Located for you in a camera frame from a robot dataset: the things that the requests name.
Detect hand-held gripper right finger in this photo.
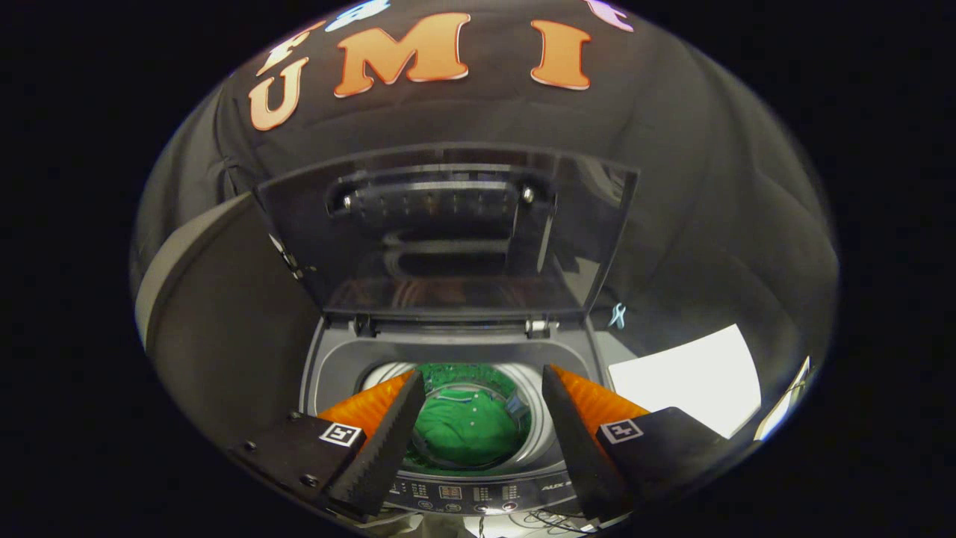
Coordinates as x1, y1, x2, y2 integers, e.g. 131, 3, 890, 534
541, 364, 736, 524

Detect grey side table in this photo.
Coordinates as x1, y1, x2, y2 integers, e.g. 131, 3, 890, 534
133, 193, 323, 458

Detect black cables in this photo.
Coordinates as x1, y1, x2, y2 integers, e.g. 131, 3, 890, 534
478, 508, 598, 536

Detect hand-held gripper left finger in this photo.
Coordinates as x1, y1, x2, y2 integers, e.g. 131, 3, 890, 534
228, 370, 426, 524

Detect green polo shirt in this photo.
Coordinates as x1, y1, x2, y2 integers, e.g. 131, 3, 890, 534
411, 364, 531, 470

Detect black backdrop cloth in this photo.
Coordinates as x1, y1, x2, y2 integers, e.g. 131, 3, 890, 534
131, 0, 839, 449

